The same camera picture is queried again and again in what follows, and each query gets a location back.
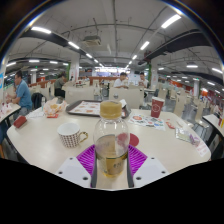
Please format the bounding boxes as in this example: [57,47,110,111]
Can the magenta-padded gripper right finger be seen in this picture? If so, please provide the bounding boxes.
[126,144,170,189]

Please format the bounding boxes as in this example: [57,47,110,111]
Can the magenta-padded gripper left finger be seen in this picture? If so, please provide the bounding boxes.
[54,143,99,189]

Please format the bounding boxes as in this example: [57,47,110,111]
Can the clear tea bottle yellow cap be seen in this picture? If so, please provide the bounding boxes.
[92,100,131,178]

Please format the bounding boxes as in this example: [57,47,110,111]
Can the flat round red coaster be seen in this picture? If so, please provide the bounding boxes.
[116,132,140,148]

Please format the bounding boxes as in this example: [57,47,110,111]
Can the white patterned mug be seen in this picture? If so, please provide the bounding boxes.
[56,122,89,149]

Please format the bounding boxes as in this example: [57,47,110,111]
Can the colourful sticker sheet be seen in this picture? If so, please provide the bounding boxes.
[127,113,166,131]

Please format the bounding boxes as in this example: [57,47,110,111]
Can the brown food tray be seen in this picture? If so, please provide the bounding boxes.
[65,99,132,119]

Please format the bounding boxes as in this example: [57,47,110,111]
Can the clear plastic packet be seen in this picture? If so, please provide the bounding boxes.
[175,127,201,147]

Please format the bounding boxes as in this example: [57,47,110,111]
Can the red paper cup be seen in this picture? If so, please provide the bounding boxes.
[150,96,166,119]

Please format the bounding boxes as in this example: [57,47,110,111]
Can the crumpled orange food wrapper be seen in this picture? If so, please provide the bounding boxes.
[42,97,68,118]

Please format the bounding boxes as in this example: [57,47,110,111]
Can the beige chair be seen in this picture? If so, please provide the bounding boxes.
[108,87,145,110]
[64,85,95,105]

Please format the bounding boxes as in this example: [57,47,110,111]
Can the white table notice sticker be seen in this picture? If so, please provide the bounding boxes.
[194,139,211,158]

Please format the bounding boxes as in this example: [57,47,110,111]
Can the white paper receipt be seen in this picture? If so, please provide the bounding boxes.
[25,108,46,120]

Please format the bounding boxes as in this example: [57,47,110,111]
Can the beige chairs group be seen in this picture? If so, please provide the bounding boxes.
[46,78,221,123]

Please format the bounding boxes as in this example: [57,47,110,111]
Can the small red box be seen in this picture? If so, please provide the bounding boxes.
[12,115,28,129]

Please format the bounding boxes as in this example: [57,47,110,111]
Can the black backpack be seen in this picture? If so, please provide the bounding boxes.
[30,92,46,110]

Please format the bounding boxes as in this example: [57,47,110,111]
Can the person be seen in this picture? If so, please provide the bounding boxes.
[4,69,34,118]
[113,71,130,89]
[137,71,150,88]
[53,72,68,98]

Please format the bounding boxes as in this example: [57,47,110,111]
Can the beige dining table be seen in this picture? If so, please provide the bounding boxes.
[0,102,22,124]
[201,113,224,138]

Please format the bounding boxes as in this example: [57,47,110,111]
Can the ceiling air conditioner unit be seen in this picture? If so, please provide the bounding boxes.
[82,35,102,47]

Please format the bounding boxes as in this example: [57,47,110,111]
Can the ceiling lights group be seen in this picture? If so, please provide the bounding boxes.
[4,13,224,94]

